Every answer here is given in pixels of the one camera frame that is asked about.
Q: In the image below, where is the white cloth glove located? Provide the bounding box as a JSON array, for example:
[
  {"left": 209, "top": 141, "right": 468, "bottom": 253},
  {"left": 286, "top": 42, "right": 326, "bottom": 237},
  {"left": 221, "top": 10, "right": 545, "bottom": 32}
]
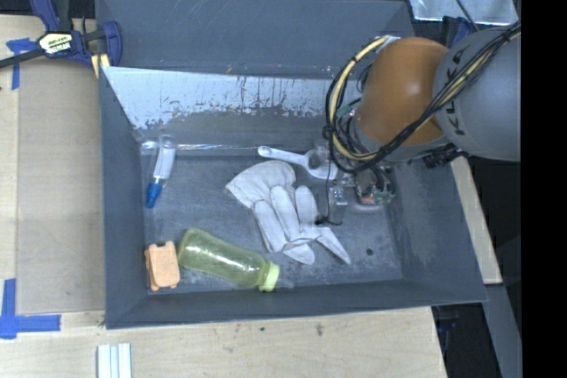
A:
[{"left": 224, "top": 159, "right": 353, "bottom": 266}]

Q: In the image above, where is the white plastic spoon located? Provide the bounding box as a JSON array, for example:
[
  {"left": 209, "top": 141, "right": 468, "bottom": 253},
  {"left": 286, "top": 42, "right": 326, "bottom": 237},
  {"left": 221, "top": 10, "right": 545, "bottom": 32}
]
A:
[{"left": 257, "top": 145, "right": 340, "bottom": 181}]

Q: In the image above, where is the yellow-green plastic bottle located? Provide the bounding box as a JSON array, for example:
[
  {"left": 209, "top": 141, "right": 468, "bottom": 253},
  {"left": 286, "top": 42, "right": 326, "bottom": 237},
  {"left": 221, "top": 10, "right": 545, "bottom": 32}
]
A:
[{"left": 176, "top": 228, "right": 282, "bottom": 293}]

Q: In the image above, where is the clear bottle with blue cap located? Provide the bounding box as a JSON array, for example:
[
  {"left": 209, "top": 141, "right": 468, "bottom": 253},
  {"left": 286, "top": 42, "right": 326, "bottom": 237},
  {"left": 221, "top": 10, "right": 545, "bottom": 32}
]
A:
[{"left": 144, "top": 135, "right": 178, "bottom": 210}]

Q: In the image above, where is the orange sponge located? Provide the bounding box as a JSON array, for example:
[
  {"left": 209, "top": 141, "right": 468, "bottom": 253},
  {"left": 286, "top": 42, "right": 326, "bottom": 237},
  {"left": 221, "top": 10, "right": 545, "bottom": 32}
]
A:
[{"left": 144, "top": 240, "right": 183, "bottom": 292}]

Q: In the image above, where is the grey metal bin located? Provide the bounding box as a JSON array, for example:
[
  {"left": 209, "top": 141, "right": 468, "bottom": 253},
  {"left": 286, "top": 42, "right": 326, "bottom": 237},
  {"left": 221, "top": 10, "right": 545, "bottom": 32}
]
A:
[{"left": 93, "top": 0, "right": 489, "bottom": 330}]

